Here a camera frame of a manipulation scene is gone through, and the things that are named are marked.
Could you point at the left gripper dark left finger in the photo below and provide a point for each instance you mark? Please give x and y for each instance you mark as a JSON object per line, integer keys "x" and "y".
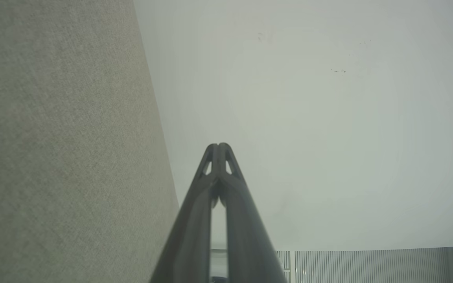
{"x": 189, "y": 236}

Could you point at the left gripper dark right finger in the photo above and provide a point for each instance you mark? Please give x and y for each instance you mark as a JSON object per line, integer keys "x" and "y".
{"x": 246, "y": 243}

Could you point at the white slatted panel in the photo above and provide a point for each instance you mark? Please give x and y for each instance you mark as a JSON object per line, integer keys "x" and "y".
{"x": 368, "y": 267}

